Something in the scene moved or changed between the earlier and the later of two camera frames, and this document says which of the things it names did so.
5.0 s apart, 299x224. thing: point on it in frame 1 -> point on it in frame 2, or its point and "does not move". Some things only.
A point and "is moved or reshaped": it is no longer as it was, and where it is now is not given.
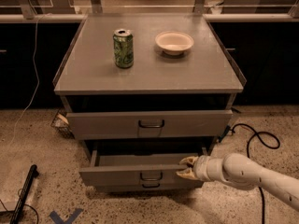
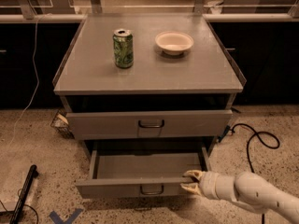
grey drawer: x=137 y=170 is moved or reshaped
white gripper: x=201 y=168 -> x=209 y=184
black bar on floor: x=33 y=175 does not move
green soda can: x=123 y=48 does not move
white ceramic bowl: x=174 y=43 does not move
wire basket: x=62 y=123 does not move
